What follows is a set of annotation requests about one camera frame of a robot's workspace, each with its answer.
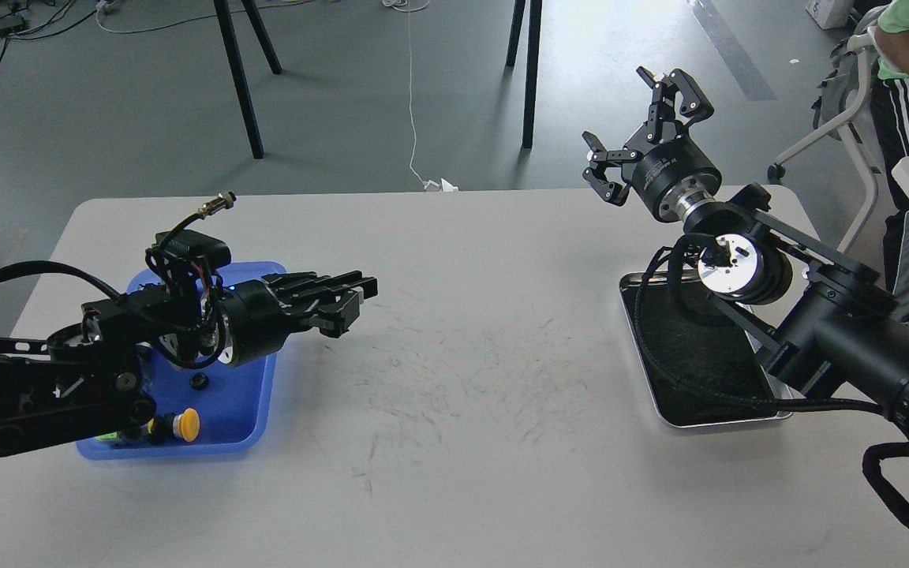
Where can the white rolling chair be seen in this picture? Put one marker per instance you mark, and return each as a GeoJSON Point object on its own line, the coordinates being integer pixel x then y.
{"type": "Point", "coordinates": [844, 95]}

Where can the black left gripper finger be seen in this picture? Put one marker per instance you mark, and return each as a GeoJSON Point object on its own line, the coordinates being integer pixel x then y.
{"type": "Point", "coordinates": [331, 316]}
{"type": "Point", "coordinates": [294, 288]}

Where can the blue plastic tray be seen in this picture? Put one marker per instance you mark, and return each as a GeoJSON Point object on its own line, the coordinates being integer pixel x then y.
{"type": "Point", "coordinates": [233, 410]}

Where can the silver metal tray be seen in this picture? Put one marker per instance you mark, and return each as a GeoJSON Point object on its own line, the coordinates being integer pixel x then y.
{"type": "Point", "coordinates": [721, 357]}

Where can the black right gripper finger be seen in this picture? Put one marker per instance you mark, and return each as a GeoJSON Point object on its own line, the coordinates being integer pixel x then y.
{"type": "Point", "coordinates": [677, 104]}
{"type": "Point", "coordinates": [600, 161]}

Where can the black stand legs right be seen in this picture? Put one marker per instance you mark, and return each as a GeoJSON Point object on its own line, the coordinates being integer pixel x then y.
{"type": "Point", "coordinates": [533, 47]}

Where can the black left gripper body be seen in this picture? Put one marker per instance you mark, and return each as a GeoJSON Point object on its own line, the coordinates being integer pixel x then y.
{"type": "Point", "coordinates": [255, 323]}

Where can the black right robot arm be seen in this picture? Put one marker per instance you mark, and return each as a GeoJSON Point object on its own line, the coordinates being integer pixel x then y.
{"type": "Point", "coordinates": [823, 326]}

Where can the black stand legs left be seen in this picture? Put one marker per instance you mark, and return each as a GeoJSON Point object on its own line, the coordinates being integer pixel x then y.
{"type": "Point", "coordinates": [233, 54]}

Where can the yellow mushroom push button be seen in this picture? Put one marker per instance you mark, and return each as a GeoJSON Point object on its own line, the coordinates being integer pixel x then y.
{"type": "Point", "coordinates": [184, 426]}

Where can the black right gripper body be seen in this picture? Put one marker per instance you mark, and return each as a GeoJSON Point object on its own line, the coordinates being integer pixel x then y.
{"type": "Point", "coordinates": [668, 172]}

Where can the black stand legs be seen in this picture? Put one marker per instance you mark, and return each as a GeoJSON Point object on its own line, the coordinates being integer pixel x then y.
{"type": "Point", "coordinates": [533, 47]}
{"type": "Point", "coordinates": [233, 54]}

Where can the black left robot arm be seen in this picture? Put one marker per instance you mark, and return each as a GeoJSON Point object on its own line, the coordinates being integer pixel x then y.
{"type": "Point", "coordinates": [92, 381]}

